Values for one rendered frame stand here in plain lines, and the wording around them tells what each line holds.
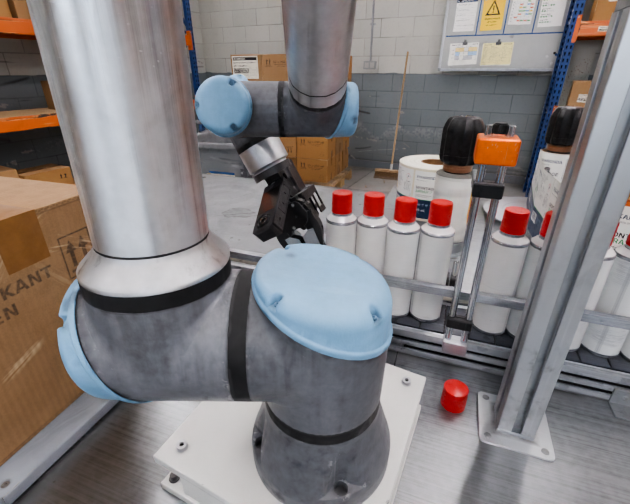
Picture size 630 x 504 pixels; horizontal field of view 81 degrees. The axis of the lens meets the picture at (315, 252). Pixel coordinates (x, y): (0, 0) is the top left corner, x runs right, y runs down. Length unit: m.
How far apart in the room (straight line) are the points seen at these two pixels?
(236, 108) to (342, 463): 0.42
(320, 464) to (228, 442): 0.13
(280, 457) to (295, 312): 0.17
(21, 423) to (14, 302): 0.15
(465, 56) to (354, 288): 4.73
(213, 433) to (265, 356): 0.21
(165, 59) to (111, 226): 0.11
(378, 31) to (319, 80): 4.87
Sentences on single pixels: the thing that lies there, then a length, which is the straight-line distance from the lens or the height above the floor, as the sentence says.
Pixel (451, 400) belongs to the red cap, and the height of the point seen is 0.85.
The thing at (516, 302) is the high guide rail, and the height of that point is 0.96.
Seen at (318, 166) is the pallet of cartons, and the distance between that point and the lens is 4.10.
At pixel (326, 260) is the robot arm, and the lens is 0.32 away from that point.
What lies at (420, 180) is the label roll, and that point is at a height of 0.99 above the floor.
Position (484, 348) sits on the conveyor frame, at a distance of 0.65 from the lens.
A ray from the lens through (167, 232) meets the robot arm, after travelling 0.28.
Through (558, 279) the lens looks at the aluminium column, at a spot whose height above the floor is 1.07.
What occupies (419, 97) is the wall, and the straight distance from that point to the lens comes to 5.18.
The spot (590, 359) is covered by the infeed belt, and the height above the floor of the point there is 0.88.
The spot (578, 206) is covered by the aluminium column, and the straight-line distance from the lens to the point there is 0.43.
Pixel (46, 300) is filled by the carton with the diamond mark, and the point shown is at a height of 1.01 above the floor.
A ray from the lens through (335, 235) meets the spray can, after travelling 0.61.
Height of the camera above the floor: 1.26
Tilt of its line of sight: 26 degrees down
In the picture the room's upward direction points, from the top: straight up
